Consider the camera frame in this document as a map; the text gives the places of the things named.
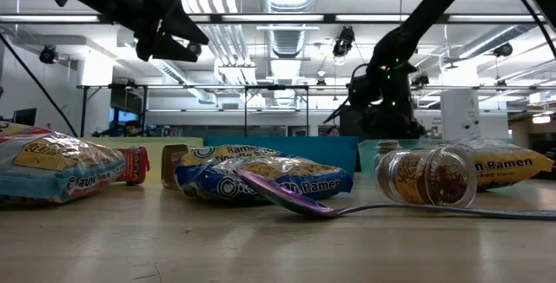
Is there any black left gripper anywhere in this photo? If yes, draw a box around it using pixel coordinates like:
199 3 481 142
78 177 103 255
112 0 209 63

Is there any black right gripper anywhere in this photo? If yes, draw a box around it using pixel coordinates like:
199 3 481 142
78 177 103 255
360 95 427 140

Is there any glass jar of brown spice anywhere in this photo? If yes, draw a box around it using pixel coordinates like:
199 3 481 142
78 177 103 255
375 146 478 209

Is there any iridescent purple metal spoon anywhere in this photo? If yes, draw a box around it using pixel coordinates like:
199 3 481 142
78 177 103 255
236 168 556 221

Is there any yellow ramen noodle packet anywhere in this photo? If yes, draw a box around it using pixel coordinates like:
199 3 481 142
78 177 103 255
451 137 555 191

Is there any smoked paprika spice tin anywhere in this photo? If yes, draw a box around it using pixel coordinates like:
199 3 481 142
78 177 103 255
161 143 191 190
115 145 151 187

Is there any blue ramen noodle packet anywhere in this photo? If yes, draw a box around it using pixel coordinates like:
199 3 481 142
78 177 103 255
175 144 354 206

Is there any pink and blue ramen packet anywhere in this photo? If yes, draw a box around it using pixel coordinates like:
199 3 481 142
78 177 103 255
0 121 127 206

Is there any large black monitor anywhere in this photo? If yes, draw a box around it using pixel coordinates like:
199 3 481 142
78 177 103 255
338 104 366 140

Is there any mint green plastic tray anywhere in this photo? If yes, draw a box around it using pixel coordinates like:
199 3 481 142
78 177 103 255
358 137 516 179

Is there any white pillar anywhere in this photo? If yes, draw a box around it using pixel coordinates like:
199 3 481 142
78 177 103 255
440 89 481 139

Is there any dark teal plastic bin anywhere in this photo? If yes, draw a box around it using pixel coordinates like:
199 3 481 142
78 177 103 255
202 135 360 175

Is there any blue-lit screen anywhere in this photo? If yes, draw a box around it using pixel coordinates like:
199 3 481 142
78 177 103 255
108 107 141 136

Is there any black overhead beam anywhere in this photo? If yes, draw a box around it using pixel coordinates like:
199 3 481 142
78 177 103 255
0 12 556 24

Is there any yellow plastic tray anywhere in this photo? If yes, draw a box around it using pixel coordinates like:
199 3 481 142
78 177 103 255
80 136 205 185

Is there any small black monitor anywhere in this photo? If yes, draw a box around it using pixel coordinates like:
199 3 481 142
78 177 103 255
12 108 38 127

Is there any black metal rig frame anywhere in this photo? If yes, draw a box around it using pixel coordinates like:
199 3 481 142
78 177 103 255
80 83 310 137

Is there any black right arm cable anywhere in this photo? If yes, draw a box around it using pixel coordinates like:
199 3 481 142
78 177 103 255
503 0 556 58

